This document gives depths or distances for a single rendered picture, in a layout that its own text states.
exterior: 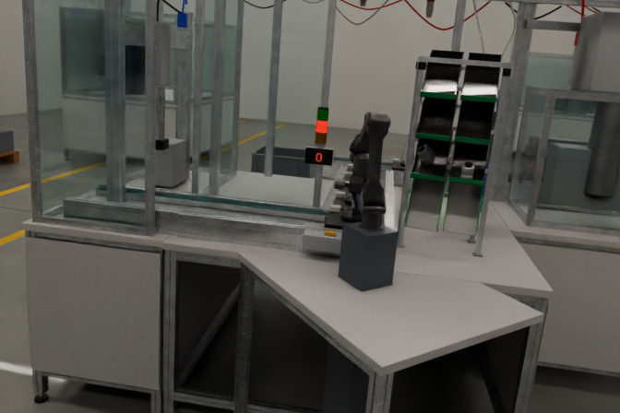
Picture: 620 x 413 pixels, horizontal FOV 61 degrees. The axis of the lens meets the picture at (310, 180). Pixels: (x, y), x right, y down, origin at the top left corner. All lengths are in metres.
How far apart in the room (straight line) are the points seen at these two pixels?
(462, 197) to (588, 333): 1.17
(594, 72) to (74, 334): 2.70
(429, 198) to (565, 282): 1.01
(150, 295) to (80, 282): 0.31
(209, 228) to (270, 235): 0.25
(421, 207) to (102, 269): 1.35
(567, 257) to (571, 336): 0.43
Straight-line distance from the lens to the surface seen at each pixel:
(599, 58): 2.98
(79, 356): 2.65
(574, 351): 3.17
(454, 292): 1.97
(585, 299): 3.06
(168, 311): 2.34
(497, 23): 12.79
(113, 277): 2.40
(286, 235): 2.14
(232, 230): 2.19
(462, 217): 2.23
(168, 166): 2.99
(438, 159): 2.26
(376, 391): 1.55
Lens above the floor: 1.63
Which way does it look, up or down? 13 degrees down
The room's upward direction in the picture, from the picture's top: 4 degrees clockwise
